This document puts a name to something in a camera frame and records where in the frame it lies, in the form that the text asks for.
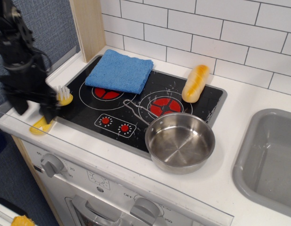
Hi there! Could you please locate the stainless steel saucepan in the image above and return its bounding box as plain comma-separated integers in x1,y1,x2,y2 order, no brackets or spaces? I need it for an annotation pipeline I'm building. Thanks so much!
123,99,216,176

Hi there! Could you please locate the toy bread loaf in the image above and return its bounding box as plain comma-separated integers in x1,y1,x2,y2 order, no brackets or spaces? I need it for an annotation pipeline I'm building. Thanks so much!
181,65,210,103

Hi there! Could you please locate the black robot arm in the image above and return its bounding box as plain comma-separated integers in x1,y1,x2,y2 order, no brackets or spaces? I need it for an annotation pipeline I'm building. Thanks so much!
0,0,60,123

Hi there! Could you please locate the yellow object bottom left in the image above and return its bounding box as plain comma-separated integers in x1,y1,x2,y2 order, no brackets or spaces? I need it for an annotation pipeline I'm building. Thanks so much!
11,215,36,226

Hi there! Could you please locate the black toy stove top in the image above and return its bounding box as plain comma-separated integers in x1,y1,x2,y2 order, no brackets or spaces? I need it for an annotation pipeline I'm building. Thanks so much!
56,58,227,158

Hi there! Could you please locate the grey left oven knob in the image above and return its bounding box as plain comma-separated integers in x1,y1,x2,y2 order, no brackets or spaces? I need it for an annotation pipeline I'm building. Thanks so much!
41,153,64,178

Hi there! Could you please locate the blue folded cloth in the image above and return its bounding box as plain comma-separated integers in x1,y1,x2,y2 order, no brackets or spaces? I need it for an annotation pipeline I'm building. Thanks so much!
85,49,154,94

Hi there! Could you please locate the grey oven knob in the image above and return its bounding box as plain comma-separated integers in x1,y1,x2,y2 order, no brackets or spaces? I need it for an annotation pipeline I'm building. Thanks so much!
130,198,160,226
41,153,64,178

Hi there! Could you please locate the grey right oven knob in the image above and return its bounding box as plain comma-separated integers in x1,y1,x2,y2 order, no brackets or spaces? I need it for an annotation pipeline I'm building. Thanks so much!
130,198,160,226

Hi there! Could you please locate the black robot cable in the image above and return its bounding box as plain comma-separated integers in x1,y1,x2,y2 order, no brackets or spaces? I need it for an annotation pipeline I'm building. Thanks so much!
32,47,53,73

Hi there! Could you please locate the yellow dish brush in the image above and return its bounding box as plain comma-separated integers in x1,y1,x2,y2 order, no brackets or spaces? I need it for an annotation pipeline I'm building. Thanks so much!
29,86,73,135

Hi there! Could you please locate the oven door with handle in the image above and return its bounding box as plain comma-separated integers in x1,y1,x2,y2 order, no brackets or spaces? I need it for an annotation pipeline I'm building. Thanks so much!
64,194,174,226

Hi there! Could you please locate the grey sink basin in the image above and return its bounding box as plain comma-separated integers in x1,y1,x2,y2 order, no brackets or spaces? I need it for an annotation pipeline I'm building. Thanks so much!
233,109,291,217

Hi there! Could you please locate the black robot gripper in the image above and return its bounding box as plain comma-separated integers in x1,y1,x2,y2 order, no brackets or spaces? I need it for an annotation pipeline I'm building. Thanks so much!
0,54,60,124

